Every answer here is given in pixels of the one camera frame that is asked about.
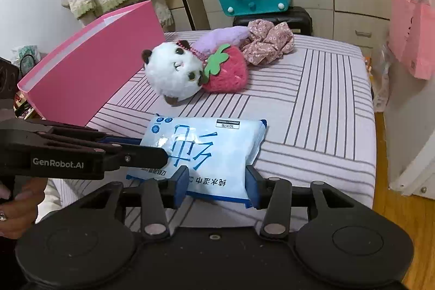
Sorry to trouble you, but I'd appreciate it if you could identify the large blue wipes pack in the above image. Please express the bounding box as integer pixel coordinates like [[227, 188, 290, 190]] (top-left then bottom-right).
[[126, 116, 268, 208]]

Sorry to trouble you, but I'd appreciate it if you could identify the white panda plush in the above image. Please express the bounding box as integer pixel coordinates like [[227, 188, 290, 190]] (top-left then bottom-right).
[[142, 40, 206, 106]]

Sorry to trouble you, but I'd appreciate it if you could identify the pink strawberry plush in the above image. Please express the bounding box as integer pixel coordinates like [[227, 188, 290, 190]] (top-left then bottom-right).
[[202, 43, 248, 93]]

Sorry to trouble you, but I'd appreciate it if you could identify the purple plush toy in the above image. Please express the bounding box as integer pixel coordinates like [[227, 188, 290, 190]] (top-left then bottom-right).
[[192, 26, 250, 57]]

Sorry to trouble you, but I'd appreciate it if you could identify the pink floral scrunchie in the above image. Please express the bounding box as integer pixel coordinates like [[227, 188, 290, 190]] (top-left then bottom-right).
[[240, 19, 295, 66]]

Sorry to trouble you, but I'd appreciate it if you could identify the person's left hand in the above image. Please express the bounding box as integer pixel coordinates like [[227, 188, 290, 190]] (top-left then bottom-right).
[[1, 177, 47, 239]]

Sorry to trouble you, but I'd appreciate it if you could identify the pink cardboard box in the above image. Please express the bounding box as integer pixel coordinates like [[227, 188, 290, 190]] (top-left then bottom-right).
[[18, 1, 165, 126]]

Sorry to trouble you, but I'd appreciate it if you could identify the striped pink tablecloth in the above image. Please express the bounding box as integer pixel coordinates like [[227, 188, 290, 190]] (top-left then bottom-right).
[[35, 29, 378, 233]]

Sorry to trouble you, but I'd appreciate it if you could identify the black suitcase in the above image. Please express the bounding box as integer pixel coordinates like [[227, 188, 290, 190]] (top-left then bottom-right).
[[232, 7, 313, 36]]

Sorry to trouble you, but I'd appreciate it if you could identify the pink paper gift bag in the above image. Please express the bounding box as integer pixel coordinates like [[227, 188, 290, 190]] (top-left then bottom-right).
[[388, 0, 434, 80]]

